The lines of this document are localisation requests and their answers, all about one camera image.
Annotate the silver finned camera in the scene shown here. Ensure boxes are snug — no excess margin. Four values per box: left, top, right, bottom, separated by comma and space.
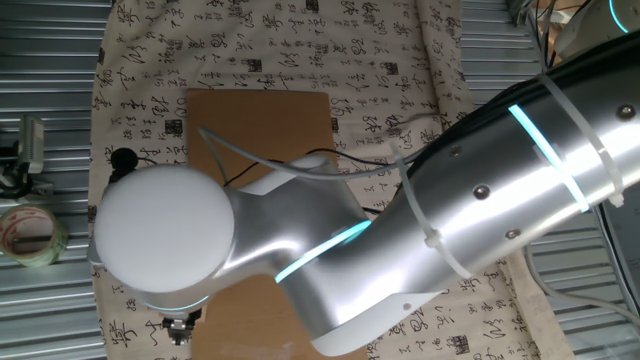
16, 113, 46, 175

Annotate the thick grey cable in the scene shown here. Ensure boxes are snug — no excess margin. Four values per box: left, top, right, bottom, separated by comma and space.
524, 244, 640, 326

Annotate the clear packing tape roll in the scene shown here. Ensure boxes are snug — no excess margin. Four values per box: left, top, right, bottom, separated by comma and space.
0, 203, 70, 269

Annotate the dark printed poster board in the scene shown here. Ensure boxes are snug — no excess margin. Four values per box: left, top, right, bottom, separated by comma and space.
597, 204, 640, 301

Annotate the white calligraphy print cloth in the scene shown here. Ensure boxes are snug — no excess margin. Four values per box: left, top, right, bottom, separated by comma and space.
87, 0, 576, 360

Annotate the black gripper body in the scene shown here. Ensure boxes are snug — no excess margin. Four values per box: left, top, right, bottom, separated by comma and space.
160, 307, 203, 332

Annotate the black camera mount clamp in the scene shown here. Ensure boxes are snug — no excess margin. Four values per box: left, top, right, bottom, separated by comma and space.
0, 144, 55, 200

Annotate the brown cardboard sheet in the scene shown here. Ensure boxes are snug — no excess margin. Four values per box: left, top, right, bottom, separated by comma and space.
185, 87, 370, 360

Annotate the black round cable plug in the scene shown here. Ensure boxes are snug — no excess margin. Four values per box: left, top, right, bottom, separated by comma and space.
108, 147, 140, 184

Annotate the white zip tie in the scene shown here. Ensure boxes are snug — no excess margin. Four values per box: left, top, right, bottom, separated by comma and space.
537, 72, 626, 209
391, 143, 475, 280

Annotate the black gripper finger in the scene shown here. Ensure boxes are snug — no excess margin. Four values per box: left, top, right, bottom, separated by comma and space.
168, 322, 195, 347

